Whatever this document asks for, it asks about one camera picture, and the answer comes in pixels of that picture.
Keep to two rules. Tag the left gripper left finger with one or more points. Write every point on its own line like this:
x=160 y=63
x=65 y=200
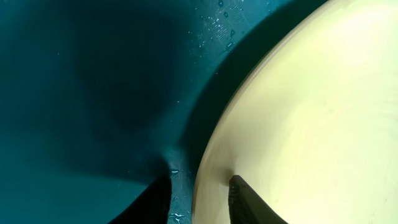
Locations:
x=152 y=206

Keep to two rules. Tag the teal plastic tray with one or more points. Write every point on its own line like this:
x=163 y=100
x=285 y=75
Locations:
x=99 y=98

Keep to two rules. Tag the yellow-green plate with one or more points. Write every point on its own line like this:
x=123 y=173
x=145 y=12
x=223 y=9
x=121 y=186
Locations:
x=313 y=129

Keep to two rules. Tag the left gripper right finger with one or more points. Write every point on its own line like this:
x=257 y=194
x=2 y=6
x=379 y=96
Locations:
x=247 y=207

